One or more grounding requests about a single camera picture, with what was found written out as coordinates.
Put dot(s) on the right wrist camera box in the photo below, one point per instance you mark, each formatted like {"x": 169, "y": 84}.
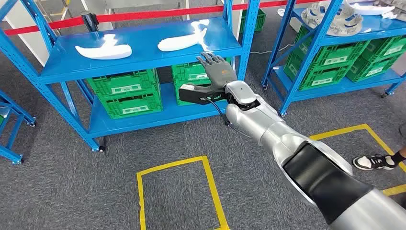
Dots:
{"x": 193, "y": 96}

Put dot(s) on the grey round metal part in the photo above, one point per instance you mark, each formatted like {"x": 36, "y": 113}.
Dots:
{"x": 345, "y": 23}

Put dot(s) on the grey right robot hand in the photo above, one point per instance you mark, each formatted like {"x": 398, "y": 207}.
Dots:
{"x": 219, "y": 74}

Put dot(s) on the blue metal shelf rack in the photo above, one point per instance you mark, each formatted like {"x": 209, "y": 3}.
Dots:
{"x": 142, "y": 57}
{"x": 17, "y": 109}
{"x": 383, "y": 27}

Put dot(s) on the white cabinet panel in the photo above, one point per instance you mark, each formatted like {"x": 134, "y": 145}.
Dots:
{"x": 35, "y": 44}

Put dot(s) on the person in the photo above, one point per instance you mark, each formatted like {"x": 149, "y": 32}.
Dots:
{"x": 400, "y": 156}

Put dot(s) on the white curved plastic part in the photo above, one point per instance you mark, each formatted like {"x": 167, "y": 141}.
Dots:
{"x": 104, "y": 52}
{"x": 371, "y": 9}
{"x": 180, "y": 43}

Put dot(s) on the black stanchion post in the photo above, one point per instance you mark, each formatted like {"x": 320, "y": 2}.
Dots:
{"x": 89, "y": 20}

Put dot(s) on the red barrier belt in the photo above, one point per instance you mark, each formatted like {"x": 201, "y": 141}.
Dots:
{"x": 142, "y": 15}

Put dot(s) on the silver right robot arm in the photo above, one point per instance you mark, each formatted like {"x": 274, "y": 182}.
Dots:
{"x": 279, "y": 127}

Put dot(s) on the white table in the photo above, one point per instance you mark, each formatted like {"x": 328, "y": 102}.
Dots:
{"x": 95, "y": 6}

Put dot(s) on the small white floor object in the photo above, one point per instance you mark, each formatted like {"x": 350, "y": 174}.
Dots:
{"x": 281, "y": 12}

